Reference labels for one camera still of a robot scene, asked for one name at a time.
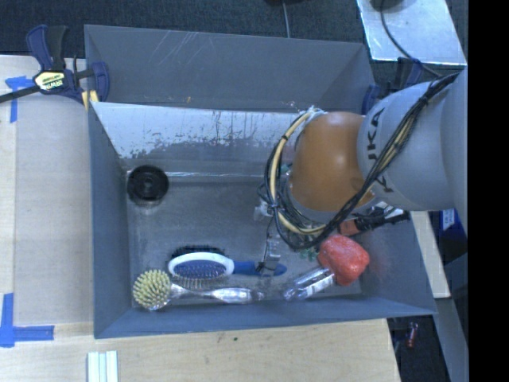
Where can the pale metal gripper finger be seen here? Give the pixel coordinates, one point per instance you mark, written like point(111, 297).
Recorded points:
point(266, 266)
point(275, 258)

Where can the blue and white hairbrush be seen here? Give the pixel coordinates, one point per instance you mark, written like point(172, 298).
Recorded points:
point(200, 268)

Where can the clear brush with yellow bristles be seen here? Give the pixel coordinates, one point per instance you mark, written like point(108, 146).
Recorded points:
point(152, 289)

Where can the black round ribbed disc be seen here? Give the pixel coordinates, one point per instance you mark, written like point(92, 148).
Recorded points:
point(148, 184)

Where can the grey metal bin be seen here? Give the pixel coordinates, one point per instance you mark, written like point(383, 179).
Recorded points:
point(222, 74)

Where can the pale wood board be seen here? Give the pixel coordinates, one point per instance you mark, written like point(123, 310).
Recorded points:
point(51, 213)

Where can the black cylinder on white bracket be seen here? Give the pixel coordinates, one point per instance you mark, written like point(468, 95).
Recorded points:
point(378, 220)

